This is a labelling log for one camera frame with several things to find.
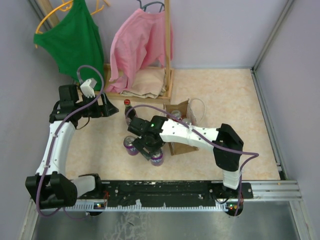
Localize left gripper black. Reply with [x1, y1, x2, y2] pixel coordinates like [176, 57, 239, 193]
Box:
[74, 91, 119, 118]

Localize purple soda can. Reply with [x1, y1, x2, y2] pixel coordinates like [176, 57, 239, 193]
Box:
[150, 148, 164, 167]
[123, 135, 139, 156]

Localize red soda can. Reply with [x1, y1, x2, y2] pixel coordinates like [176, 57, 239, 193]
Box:
[182, 118, 192, 125]
[170, 109, 182, 121]

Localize red soda can front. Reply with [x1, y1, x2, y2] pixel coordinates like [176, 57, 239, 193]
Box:
[182, 118, 192, 125]

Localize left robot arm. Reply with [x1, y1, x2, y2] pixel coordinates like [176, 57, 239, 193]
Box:
[25, 84, 119, 210]

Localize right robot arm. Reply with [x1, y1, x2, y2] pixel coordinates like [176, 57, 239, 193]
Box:
[127, 115, 244, 198]

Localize wooden clothes rack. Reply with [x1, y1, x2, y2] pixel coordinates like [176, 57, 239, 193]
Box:
[35, 0, 175, 104]

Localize cola glass bottle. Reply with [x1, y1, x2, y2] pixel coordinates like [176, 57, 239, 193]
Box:
[124, 99, 138, 126]

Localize beige folded cloth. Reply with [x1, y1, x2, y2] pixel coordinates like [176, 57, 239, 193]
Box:
[120, 68, 166, 99]

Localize pink t-shirt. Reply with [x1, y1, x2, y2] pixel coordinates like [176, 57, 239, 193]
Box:
[106, 8, 166, 93]

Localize green tank top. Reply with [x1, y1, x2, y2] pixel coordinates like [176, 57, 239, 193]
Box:
[33, 0, 104, 82]

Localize yellow clothes hanger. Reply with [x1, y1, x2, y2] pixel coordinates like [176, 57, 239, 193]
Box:
[34, 0, 111, 49]

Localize grey clothes hanger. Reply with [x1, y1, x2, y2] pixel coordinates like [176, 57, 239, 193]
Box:
[136, 0, 165, 13]

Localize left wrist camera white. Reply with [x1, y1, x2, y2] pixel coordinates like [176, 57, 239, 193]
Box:
[80, 78, 97, 98]

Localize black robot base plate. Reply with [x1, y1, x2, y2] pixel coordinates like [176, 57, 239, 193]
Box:
[72, 180, 254, 215]

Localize aluminium frame rail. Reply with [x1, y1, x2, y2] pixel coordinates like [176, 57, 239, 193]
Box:
[250, 180, 302, 202]

